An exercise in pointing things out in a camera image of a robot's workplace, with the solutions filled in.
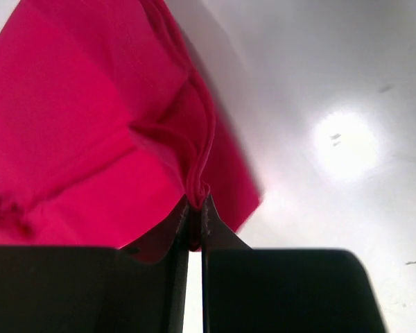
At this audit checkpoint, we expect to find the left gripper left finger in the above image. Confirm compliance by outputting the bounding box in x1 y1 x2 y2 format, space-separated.
0 198 190 332

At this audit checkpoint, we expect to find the pink t shirt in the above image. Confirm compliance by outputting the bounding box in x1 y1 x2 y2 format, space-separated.
0 1 260 248

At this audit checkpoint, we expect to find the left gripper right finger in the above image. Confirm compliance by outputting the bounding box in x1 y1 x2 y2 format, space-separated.
200 198 385 332

